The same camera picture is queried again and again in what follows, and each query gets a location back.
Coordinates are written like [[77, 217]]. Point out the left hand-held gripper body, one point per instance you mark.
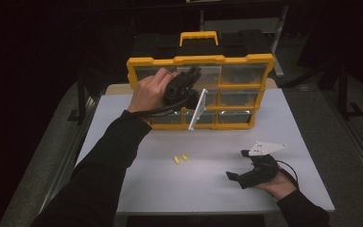
[[178, 91]]

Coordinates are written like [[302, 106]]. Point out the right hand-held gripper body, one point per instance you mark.
[[263, 171]]

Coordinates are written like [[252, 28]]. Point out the clear plastic pull-out bin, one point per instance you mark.
[[211, 74]]

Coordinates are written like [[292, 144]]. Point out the yellow black drawer organizer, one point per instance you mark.
[[227, 126]]

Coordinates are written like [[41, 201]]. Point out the small yellow plug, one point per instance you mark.
[[176, 160], [184, 156]]

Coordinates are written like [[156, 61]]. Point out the person's right hand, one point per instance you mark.
[[280, 187]]

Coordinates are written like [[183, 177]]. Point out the person's left hand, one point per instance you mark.
[[148, 93]]

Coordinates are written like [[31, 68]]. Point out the set of clear organizer drawers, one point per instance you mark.
[[242, 74]]

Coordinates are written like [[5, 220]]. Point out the black stand post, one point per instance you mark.
[[342, 91], [81, 94]]

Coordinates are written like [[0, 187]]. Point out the aluminium frame rail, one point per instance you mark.
[[82, 126], [359, 151]]

